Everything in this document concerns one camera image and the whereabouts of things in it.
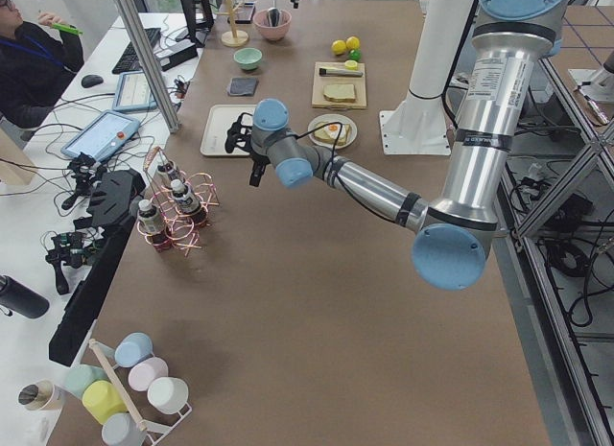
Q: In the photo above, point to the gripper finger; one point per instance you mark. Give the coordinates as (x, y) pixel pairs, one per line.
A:
(254, 177)
(261, 175)

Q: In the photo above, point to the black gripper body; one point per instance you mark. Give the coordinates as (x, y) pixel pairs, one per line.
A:
(258, 161)

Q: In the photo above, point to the bread slice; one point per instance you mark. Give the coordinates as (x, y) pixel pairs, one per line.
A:
(342, 137)
(339, 93)

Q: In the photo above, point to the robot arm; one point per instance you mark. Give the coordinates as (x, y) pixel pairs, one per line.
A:
(454, 231)

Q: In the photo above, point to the cream rabbit tray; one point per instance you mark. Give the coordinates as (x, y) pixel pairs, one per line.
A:
(219, 121)

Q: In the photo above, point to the tea bottle front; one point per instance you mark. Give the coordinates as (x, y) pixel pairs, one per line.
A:
(186, 201)

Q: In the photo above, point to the tea bottle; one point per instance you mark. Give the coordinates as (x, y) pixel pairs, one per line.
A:
(186, 201)
(153, 225)
(168, 171)

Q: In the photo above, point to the white round plate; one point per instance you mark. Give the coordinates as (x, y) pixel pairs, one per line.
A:
(332, 117)

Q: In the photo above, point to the fried egg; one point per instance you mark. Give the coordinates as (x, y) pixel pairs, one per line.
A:
(328, 131)

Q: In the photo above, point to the grey folded cloth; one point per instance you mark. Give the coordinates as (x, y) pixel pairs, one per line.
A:
(242, 86)

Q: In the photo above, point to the tea bottle right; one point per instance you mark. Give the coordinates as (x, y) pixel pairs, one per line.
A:
(168, 171)

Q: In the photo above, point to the mint green bowl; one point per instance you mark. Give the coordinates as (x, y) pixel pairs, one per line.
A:
(248, 59)

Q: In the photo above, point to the wooden cutting board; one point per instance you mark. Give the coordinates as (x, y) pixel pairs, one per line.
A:
(359, 83)

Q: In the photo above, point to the steel muddler black tip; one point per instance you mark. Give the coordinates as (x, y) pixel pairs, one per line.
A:
(338, 72)

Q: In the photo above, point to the tea bottle left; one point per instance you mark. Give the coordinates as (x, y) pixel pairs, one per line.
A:
(153, 225)

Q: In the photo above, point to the wooden mug tree stand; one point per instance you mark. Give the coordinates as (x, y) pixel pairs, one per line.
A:
(226, 29)

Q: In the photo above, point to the pink bowl with ice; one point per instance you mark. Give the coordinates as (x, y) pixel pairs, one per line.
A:
(272, 33)

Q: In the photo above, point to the half lemon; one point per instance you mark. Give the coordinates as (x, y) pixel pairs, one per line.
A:
(351, 65)

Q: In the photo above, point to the black long bar device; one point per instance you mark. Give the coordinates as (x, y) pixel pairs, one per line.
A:
(108, 209)

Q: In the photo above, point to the blue teach pendant far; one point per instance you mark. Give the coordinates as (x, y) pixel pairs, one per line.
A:
(133, 93)

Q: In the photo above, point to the blue teach pendant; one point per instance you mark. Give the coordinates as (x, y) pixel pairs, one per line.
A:
(133, 93)
(103, 137)

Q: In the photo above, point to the green lime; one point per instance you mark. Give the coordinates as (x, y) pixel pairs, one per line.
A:
(355, 54)

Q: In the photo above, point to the metal ice scoop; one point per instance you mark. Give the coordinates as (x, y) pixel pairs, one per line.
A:
(274, 17)

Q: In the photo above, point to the whole lemon upper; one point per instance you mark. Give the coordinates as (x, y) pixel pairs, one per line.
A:
(352, 43)

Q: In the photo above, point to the blue teach pendant near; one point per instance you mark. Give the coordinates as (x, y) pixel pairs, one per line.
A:
(103, 137)

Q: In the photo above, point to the black keyboard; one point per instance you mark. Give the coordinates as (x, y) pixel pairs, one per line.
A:
(129, 60)

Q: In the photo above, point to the black computer mouse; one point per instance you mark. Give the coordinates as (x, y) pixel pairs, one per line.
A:
(91, 80)

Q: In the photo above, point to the blue cup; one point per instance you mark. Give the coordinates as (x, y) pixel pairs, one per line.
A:
(133, 349)

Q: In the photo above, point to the pink cup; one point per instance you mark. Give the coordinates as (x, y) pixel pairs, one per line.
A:
(144, 373)

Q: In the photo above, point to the white cup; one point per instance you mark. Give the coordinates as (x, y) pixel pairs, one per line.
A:
(168, 394)

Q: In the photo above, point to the seated person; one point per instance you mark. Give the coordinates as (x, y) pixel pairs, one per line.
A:
(35, 68)

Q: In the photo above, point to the black water bottle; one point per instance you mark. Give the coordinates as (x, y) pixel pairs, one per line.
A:
(20, 299)

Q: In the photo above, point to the yellow cup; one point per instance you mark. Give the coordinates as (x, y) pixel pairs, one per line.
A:
(102, 400)

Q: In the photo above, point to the green cup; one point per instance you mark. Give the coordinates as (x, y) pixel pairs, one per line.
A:
(80, 377)

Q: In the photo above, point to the white cup rack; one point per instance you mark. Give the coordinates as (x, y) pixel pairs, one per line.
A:
(157, 425)

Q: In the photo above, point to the grey cup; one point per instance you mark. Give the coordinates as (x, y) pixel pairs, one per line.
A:
(121, 430)

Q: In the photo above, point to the copper wire bottle rack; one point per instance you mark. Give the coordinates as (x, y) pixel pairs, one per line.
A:
(182, 232)

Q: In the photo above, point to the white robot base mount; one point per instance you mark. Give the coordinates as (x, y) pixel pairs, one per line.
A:
(418, 124)

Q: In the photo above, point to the aluminium frame post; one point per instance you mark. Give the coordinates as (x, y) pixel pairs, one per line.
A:
(149, 62)

